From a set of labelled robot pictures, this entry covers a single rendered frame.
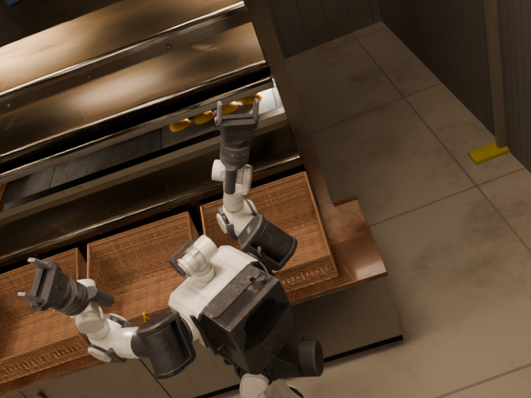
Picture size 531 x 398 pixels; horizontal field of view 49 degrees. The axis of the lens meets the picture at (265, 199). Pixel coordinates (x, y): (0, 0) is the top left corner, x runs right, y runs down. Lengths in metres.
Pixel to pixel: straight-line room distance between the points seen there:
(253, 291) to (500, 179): 2.47
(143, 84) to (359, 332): 1.52
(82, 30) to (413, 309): 2.09
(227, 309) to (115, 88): 1.29
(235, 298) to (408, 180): 2.46
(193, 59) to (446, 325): 1.78
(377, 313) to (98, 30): 1.74
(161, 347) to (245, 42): 1.36
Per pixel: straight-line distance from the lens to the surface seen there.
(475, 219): 3.57
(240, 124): 1.67
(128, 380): 3.00
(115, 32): 2.45
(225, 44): 2.48
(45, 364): 3.03
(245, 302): 1.57
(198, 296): 1.65
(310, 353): 1.88
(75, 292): 1.55
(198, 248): 1.61
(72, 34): 2.50
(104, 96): 2.59
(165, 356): 1.63
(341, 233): 2.81
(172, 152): 2.71
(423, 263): 3.37
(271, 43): 2.48
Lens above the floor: 2.53
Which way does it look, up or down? 38 degrees down
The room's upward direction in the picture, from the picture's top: 23 degrees counter-clockwise
